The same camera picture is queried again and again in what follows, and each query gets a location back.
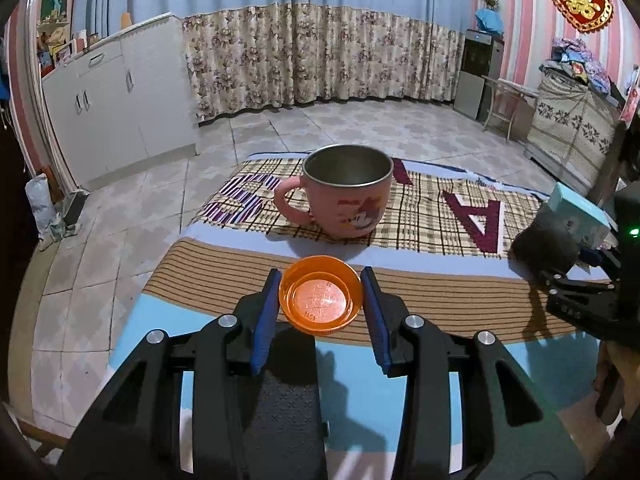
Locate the small picture frame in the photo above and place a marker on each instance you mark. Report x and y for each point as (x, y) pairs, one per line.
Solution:
(62, 52)

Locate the printed patchwork blanket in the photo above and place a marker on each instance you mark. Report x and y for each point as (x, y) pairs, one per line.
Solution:
(450, 285)

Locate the small folding table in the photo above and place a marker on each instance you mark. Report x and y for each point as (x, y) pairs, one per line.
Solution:
(510, 85)

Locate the pink hanging calendar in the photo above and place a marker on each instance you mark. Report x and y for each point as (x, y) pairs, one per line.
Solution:
(631, 105)

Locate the pink cartoon cup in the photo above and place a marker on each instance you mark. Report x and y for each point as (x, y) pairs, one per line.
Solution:
(340, 205)

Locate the small potted plant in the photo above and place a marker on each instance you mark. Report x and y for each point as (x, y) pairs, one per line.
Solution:
(490, 1)

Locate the grey water dispenser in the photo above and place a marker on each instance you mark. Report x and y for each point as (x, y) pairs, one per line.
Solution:
(470, 85)

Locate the white patterned bag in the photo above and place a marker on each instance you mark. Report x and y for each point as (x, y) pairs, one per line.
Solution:
(40, 200)

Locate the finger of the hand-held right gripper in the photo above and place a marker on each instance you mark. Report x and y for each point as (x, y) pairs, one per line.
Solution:
(575, 280)

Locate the cabinet with patterned cover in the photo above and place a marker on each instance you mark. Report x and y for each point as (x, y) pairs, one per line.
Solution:
(570, 125)

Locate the white cabinet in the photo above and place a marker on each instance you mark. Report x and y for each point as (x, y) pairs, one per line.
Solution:
(140, 85)

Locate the pile of colourful bedding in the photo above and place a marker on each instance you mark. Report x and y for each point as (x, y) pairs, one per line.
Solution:
(575, 55)

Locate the blue curtain with floral hem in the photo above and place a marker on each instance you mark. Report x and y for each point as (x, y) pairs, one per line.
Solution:
(225, 50)
(390, 45)

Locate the grey dustpan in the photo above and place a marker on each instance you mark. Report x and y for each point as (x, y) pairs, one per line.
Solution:
(75, 205)

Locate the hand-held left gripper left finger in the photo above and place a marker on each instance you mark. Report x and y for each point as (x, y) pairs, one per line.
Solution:
(265, 325)

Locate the blue cloth bundle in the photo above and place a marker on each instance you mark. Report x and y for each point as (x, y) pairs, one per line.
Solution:
(490, 20)

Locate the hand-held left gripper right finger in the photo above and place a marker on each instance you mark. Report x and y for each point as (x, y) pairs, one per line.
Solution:
(375, 320)

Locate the orange plastic lid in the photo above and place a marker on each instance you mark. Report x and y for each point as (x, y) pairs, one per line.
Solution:
(320, 297)

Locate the tan card box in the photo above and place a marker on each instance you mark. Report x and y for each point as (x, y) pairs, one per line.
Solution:
(125, 19)

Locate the person's right hand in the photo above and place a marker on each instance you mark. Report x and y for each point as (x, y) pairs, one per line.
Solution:
(610, 385)

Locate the light blue cardboard box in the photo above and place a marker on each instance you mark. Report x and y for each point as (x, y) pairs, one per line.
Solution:
(575, 210)

